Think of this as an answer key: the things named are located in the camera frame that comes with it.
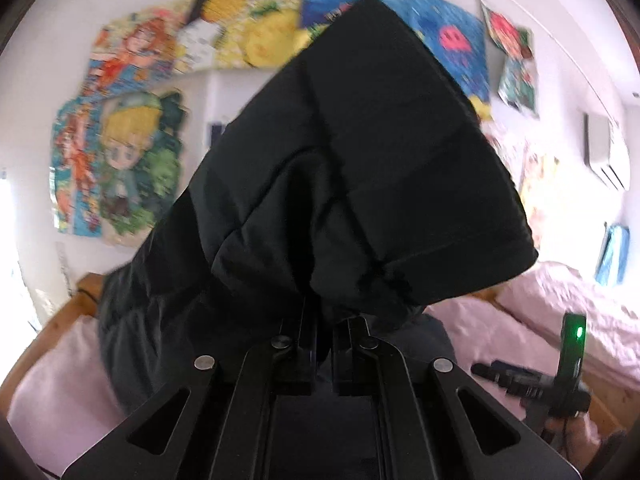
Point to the yellow cartoon poster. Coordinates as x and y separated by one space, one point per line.
250 20

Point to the pale cartoon poster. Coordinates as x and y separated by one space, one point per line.
537 180

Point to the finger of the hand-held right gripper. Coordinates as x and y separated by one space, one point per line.
510 377

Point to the red and green poster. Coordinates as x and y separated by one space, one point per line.
510 32

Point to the pink bed sheet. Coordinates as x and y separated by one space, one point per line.
540 310

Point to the black padded jacket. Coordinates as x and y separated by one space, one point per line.
360 160

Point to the orange-haired cartoon figure poster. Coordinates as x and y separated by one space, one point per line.
135 55

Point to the green cartoon poster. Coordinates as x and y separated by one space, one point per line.
521 87

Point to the person's right hand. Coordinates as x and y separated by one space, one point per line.
575 435

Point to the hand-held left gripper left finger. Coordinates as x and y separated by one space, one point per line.
300 355

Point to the blue cartoon poster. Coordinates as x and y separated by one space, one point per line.
440 35

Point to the white air conditioner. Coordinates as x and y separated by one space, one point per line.
606 150

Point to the light blue hanging cloth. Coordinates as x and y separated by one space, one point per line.
613 255

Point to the blond cartoon figure poster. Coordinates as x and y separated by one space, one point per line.
120 160

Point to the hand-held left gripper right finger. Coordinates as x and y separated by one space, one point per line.
347 355

